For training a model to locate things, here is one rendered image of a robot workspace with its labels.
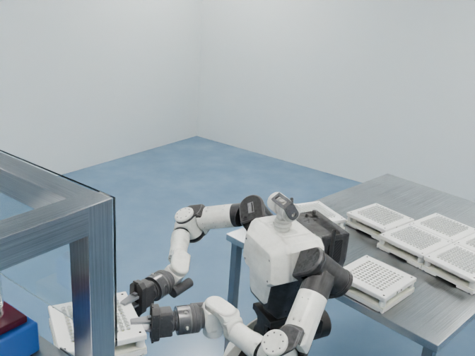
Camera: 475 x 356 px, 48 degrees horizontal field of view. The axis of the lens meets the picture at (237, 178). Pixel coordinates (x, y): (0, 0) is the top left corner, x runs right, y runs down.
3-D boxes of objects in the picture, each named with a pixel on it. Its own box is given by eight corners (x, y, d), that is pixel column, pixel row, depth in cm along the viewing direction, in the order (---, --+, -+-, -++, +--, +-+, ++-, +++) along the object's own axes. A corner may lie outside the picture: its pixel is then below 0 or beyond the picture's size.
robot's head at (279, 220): (282, 214, 187) (284, 191, 183) (297, 226, 178) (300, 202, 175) (266, 217, 184) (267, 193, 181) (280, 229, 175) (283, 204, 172)
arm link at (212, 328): (191, 344, 165) (226, 340, 169) (193, 315, 161) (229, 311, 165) (183, 322, 175) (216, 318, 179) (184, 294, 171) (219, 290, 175)
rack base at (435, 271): (450, 255, 257) (451, 251, 256) (500, 278, 239) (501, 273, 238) (420, 269, 242) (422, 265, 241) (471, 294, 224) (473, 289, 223)
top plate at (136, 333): (59, 359, 147) (59, 354, 146) (48, 311, 168) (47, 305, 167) (147, 340, 157) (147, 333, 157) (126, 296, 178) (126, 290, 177)
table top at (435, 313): (386, 178, 365) (387, 173, 364) (564, 237, 293) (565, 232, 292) (225, 239, 264) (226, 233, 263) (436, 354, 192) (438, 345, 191)
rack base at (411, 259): (406, 235, 274) (406, 231, 273) (449, 255, 257) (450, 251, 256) (376, 247, 259) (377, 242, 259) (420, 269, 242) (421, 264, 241)
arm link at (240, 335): (235, 349, 166) (283, 384, 153) (223, 335, 159) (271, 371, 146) (256, 321, 169) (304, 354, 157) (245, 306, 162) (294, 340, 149)
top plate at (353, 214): (375, 205, 295) (376, 202, 294) (413, 222, 277) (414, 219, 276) (346, 215, 280) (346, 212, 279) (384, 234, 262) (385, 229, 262)
